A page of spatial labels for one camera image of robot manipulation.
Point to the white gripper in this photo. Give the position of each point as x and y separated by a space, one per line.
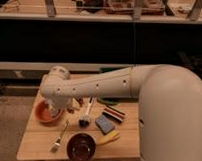
53 109

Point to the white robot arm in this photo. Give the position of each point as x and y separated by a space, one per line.
169 99

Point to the orange bowl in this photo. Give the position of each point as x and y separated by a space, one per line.
42 114

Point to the dark purple bowl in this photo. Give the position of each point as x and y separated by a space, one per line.
81 147

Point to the brown grape bunch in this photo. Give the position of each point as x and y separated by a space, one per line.
80 104

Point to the green tray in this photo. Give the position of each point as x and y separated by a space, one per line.
111 100

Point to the blue sponge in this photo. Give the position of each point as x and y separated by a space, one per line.
104 124

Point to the red striped block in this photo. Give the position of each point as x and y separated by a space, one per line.
116 115

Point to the yellow banana toy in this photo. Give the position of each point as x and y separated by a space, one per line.
111 136

